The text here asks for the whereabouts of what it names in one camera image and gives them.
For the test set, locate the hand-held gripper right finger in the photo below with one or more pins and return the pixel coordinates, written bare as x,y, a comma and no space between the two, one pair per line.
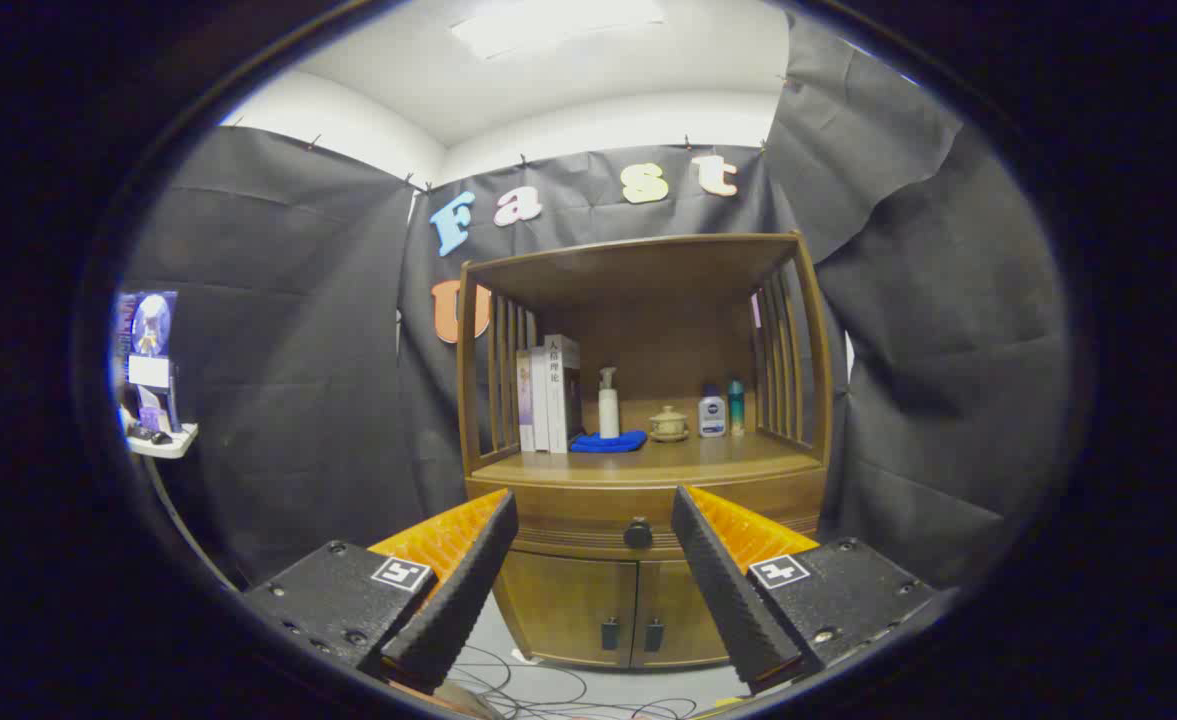
728,590

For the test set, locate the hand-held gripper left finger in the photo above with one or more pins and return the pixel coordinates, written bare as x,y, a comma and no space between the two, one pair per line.
458,590

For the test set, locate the wooden drawer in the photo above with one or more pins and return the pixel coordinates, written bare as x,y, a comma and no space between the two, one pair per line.
598,510

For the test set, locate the wooden cabinet door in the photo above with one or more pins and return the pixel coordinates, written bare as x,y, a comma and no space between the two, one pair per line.
673,615
568,610

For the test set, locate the wooden countertop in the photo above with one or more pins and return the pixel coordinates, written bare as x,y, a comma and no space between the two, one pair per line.
688,458

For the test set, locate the wooden cabinet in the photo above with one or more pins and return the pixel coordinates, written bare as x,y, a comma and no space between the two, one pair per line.
648,290

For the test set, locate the beige saucer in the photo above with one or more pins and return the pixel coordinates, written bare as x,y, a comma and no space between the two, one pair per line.
669,438

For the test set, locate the white lotion bottle blue cap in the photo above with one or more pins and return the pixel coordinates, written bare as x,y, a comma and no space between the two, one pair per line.
712,415

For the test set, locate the beige lidded teacup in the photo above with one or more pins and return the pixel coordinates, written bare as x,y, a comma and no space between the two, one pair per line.
668,422

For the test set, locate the slim teal bottle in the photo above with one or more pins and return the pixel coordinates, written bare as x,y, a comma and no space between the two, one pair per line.
736,408

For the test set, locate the blue folded cloth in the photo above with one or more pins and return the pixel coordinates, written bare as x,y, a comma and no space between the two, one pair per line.
608,443

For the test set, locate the thin purple book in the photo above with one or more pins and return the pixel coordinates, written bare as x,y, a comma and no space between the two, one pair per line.
524,400

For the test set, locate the white pump bottle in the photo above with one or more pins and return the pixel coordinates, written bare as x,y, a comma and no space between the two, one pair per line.
609,412

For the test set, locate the thick white and black book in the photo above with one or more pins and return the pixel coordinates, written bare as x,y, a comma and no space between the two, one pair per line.
560,395

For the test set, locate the black backdrop cloth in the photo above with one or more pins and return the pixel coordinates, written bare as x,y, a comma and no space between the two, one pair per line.
298,350

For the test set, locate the white side shelf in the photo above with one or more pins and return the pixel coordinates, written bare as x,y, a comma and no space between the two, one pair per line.
170,443

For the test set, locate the ceiling light panel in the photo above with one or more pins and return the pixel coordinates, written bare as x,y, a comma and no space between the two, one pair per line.
548,25

